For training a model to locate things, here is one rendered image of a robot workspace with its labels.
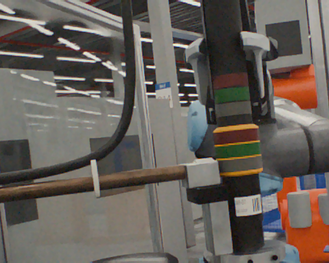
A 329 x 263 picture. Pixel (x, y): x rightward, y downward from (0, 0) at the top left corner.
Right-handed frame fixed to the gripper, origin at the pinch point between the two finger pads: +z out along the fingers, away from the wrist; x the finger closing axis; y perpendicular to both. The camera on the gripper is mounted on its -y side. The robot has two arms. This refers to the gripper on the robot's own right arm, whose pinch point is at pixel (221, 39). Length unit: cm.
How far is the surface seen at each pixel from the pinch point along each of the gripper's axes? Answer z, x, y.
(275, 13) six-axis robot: -397, -10, -98
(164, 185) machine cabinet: -457, 124, 50
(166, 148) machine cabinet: -467, 119, 11
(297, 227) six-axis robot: -385, -9, 93
